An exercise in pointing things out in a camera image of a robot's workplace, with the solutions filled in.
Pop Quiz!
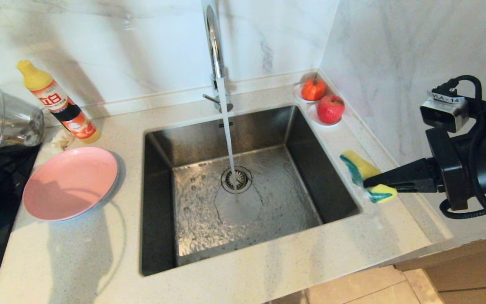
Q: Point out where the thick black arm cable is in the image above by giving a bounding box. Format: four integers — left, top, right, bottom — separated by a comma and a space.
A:
431, 75, 486, 233

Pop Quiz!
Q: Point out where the chrome faucet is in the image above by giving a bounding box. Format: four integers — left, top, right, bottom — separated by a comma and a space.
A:
201, 0, 234, 114

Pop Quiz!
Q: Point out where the metal drain strainer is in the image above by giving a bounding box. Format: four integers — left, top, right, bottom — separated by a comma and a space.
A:
221, 166, 253, 195

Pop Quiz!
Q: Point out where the orange toy pumpkin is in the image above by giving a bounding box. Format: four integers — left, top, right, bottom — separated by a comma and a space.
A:
301, 75, 327, 102

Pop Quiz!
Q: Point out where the grey plate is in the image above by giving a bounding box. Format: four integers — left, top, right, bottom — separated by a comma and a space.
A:
74, 152, 126, 223

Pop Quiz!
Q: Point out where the pink plate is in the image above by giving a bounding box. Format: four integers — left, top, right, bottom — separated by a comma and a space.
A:
22, 147, 119, 222

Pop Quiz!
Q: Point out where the yellow green sponge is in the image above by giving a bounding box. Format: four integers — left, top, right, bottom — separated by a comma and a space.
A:
339, 150, 398, 204

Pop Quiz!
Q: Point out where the small white dish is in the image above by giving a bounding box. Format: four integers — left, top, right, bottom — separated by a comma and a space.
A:
308, 103, 342, 127
293, 82, 327, 103

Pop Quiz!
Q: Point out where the braided black arm cable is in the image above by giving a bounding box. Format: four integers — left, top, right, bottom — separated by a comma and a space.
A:
439, 196, 486, 220

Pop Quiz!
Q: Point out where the stainless steel sink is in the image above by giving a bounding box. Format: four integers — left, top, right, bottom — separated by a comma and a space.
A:
140, 106, 361, 277

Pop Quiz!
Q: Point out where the wooden cabinet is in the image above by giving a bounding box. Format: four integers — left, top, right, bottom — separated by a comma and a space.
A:
395, 230, 486, 304

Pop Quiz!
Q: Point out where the red toy apple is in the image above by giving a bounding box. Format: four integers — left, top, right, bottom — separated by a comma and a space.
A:
317, 95, 346, 125

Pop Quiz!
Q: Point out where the clear glass jug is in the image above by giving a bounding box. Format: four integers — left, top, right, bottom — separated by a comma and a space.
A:
0, 87, 45, 147

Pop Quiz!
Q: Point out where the orange dish soap bottle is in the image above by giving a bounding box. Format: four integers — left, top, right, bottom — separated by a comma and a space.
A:
16, 60, 101, 144

